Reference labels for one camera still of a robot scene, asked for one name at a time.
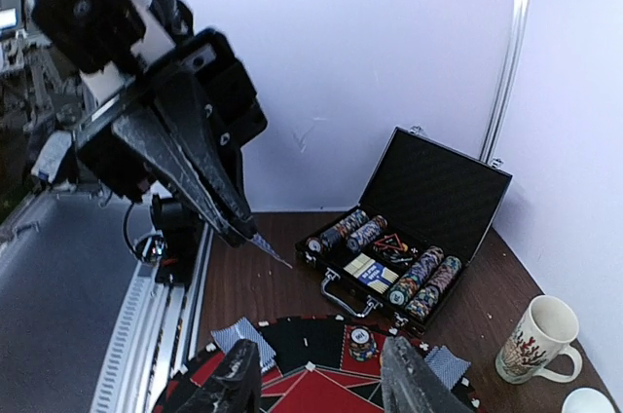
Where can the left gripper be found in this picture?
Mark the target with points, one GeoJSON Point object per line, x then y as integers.
{"type": "Point", "coordinates": [173, 105]}

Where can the boxed card deck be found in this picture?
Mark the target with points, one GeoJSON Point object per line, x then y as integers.
{"type": "Point", "coordinates": [371, 273]}

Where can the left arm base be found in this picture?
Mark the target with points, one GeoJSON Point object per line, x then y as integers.
{"type": "Point", "coordinates": [156, 331]}

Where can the beige patterned mug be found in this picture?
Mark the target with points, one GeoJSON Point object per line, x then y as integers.
{"type": "Point", "coordinates": [545, 331]}

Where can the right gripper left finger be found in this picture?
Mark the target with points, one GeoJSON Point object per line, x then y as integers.
{"type": "Point", "coordinates": [235, 385]}

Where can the black poker chip case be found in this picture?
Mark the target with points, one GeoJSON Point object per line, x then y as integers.
{"type": "Point", "coordinates": [424, 214]}

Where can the round poker mat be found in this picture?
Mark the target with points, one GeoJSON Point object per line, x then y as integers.
{"type": "Point", "coordinates": [314, 369]}

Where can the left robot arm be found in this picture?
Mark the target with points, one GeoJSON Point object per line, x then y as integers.
{"type": "Point", "coordinates": [176, 223]}

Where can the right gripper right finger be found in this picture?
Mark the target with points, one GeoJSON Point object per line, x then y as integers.
{"type": "Point", "coordinates": [409, 385]}

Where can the left aluminium frame post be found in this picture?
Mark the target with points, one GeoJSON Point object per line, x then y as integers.
{"type": "Point", "coordinates": [505, 83]}

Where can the white orange bowl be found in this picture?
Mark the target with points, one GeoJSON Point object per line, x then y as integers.
{"type": "Point", "coordinates": [587, 400]}

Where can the blue playing card deck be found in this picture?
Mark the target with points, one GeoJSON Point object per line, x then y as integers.
{"type": "Point", "coordinates": [263, 245]}

